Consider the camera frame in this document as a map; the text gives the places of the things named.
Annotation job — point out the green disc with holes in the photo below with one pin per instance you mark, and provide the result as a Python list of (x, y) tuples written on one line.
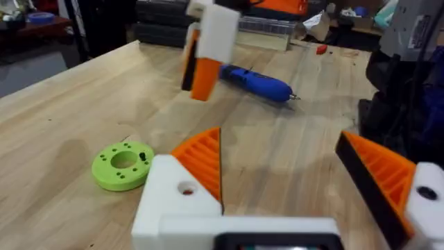
[(114, 173)]

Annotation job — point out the small black screw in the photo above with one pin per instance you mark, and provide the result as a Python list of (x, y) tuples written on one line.
[(142, 156)]

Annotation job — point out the stack of black cases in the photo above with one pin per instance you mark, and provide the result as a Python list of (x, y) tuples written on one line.
[(161, 22)]

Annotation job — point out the clear plastic box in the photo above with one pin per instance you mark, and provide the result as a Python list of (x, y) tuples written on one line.
[(265, 33)]

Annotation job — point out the cardboard box with clutter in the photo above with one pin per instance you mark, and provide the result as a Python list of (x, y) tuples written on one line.
[(357, 17)]

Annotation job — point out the blue electric screwdriver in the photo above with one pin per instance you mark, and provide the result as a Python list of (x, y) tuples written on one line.
[(258, 83)]

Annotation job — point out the small red toy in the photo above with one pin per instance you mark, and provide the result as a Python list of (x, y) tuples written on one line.
[(321, 49)]

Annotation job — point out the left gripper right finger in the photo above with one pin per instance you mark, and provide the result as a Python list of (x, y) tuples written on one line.
[(388, 173)]

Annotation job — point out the orange case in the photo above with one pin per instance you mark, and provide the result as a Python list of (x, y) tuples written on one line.
[(282, 6)]

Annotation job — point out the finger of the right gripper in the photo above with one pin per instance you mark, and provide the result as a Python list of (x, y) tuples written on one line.
[(216, 34), (189, 66)]

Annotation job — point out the dark red side table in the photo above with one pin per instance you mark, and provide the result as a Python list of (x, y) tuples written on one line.
[(38, 29)]

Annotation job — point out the crumpled white paper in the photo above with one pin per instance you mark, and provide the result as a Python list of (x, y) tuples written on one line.
[(317, 26)]

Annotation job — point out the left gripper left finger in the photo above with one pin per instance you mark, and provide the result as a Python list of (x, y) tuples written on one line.
[(166, 194)]

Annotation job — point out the blue tape roll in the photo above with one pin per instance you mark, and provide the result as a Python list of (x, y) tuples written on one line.
[(41, 17)]

